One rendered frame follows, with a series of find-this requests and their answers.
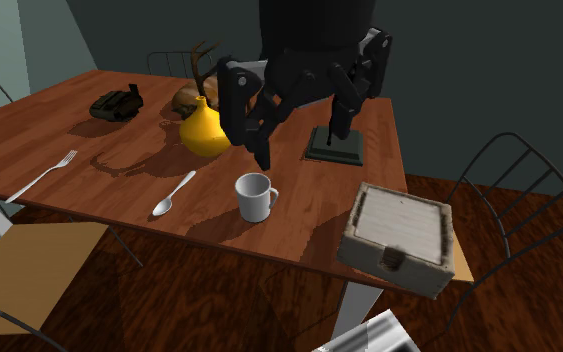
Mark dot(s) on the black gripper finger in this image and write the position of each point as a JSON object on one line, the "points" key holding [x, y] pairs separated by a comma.
{"points": [[234, 107], [347, 107]]}

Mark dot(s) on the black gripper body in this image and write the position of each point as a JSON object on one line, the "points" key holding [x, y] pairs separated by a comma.
{"points": [[315, 34]]}

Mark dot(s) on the yellow round vase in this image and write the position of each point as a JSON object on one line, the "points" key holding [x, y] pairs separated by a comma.
{"points": [[203, 134]]}

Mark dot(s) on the dark green square base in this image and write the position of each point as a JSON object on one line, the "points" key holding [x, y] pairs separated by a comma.
{"points": [[339, 152]]}

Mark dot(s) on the brown skull with antlers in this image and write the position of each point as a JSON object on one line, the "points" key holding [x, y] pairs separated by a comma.
{"points": [[183, 100]]}

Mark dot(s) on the white mug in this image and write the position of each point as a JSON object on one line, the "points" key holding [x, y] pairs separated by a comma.
{"points": [[254, 207]]}

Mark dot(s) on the brown wooden table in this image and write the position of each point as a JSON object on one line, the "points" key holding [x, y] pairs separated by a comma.
{"points": [[310, 204]]}

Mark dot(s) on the silver spoon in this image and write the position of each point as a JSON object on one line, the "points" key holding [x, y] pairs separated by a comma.
{"points": [[162, 208]]}

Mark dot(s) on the weathered grey wooden box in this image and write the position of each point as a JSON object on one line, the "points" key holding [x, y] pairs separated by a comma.
{"points": [[398, 229]]}

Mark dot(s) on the silver fork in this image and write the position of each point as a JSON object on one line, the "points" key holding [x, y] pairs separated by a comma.
{"points": [[42, 176]]}

